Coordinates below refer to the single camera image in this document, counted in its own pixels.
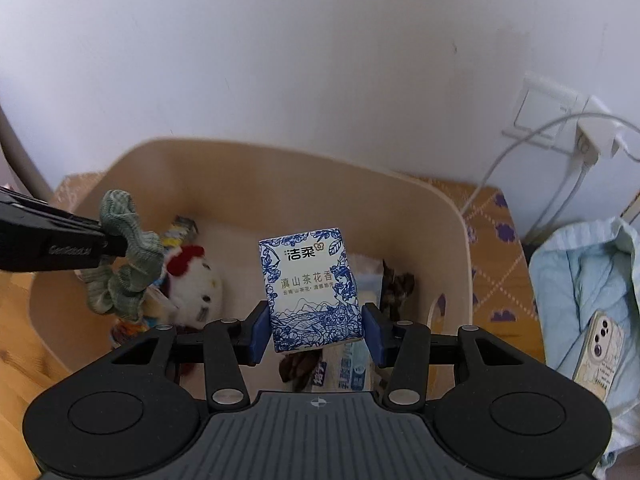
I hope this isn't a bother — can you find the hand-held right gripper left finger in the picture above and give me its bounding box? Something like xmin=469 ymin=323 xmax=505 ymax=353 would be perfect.
xmin=107 ymin=300 xmax=274 ymax=409

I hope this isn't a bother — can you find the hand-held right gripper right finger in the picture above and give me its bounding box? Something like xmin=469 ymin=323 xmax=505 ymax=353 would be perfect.
xmin=361 ymin=302 xmax=531 ymax=409

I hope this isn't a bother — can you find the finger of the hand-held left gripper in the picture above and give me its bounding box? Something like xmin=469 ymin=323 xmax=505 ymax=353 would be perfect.
xmin=0 ymin=208 xmax=129 ymax=273
xmin=0 ymin=186 xmax=104 ymax=227

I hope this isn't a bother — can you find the white blue plastic packet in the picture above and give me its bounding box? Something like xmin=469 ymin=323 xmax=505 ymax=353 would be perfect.
xmin=310 ymin=255 xmax=386 ymax=392

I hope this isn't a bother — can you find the blue white tissue pack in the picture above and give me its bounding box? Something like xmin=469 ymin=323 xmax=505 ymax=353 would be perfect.
xmin=258 ymin=227 xmax=363 ymax=353

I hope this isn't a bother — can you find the green fabric scrunchie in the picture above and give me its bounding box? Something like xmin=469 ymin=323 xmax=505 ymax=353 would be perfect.
xmin=82 ymin=189 xmax=167 ymax=318

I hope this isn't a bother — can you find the white red plush toy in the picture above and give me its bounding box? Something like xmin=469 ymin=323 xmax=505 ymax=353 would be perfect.
xmin=145 ymin=244 xmax=225 ymax=336

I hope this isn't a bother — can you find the long blue star packet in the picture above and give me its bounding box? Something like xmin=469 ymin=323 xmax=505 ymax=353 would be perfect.
xmin=160 ymin=215 xmax=198 ymax=251

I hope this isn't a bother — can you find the beige plastic storage bin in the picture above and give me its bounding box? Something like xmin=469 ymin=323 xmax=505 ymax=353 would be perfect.
xmin=27 ymin=137 xmax=476 ymax=401

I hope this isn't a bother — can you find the purple white flat box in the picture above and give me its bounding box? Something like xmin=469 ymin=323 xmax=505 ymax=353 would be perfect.
xmin=0 ymin=105 xmax=53 ymax=203

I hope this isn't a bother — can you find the light blue jacket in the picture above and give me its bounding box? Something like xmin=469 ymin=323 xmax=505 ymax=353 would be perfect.
xmin=527 ymin=205 xmax=640 ymax=480

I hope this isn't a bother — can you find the phone in printed case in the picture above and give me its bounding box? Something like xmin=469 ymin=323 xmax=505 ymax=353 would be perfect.
xmin=571 ymin=310 xmax=626 ymax=403

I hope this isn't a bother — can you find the white charger plug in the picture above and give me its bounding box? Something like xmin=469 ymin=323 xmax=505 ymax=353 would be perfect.
xmin=575 ymin=95 xmax=633 ymax=167

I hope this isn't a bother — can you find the long white charging cable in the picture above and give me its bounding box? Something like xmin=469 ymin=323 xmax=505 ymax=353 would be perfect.
xmin=460 ymin=112 xmax=640 ymax=221

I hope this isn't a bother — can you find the short white power cable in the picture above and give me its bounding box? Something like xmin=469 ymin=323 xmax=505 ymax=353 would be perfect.
xmin=522 ymin=160 xmax=588 ymax=246

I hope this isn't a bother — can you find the white wall socket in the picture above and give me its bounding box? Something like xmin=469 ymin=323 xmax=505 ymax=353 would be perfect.
xmin=502 ymin=72 xmax=584 ymax=149

